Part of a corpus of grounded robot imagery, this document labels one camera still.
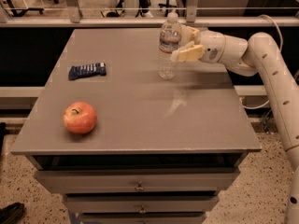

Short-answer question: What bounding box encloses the bottom grey drawer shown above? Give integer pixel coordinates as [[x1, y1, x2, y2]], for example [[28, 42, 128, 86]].
[[80, 213, 206, 224]]

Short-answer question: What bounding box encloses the clear plastic water bottle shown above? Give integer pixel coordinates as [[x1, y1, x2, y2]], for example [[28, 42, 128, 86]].
[[158, 12, 181, 80]]

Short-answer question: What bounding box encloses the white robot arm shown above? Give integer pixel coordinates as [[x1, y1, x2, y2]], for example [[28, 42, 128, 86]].
[[171, 25, 299, 224]]

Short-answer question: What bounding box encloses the grey drawer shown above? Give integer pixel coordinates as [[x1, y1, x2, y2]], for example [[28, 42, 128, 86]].
[[80, 213, 206, 224], [35, 168, 240, 194], [63, 195, 219, 214]]

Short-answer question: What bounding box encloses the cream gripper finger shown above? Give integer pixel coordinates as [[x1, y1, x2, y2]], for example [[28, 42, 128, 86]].
[[170, 41, 205, 63], [180, 25, 199, 46]]

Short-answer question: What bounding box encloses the top grey drawer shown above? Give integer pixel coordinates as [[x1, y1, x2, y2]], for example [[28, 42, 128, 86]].
[[35, 168, 240, 194]]

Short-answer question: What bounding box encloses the white cable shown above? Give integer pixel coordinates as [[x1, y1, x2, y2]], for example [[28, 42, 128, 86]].
[[239, 13, 284, 111]]

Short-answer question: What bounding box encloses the middle grey drawer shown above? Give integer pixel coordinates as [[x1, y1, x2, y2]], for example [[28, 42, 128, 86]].
[[63, 195, 219, 214]]

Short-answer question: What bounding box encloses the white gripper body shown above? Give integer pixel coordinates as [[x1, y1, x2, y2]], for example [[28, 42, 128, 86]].
[[195, 30, 225, 63]]

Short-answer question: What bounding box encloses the blue striped snack packet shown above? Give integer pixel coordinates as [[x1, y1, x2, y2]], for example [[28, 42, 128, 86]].
[[68, 63, 107, 80]]

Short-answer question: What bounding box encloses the grey drawer cabinet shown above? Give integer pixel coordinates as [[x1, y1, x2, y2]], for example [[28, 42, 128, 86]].
[[10, 27, 262, 224]]

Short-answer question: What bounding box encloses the black shoe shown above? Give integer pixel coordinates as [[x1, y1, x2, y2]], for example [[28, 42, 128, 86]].
[[0, 203, 24, 224]]

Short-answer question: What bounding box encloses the red apple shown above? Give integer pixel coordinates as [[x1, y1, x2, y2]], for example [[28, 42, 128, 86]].
[[63, 102, 97, 134]]

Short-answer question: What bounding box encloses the metal railing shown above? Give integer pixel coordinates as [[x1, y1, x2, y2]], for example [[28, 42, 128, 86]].
[[0, 0, 299, 27]]

